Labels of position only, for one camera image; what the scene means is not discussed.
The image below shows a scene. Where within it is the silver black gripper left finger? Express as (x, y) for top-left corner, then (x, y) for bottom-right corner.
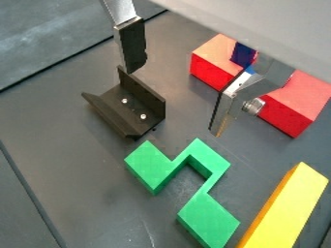
(100, 0), (146, 74)

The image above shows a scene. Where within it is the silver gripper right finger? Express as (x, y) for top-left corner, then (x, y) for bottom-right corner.
(208, 53), (294, 137)

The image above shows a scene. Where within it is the yellow long block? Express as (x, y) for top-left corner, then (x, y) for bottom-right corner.
(236, 162), (328, 248)

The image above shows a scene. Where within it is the red board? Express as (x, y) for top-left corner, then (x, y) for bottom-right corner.
(189, 34), (331, 138)

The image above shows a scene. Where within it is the dark blue U-shaped block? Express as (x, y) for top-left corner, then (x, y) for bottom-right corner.
(229, 43), (256, 74)

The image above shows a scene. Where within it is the green zigzag block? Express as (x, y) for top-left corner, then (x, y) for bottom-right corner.
(124, 139), (240, 248)

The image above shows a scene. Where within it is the black U-shaped bracket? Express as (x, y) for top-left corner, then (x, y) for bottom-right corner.
(81, 66), (165, 140)

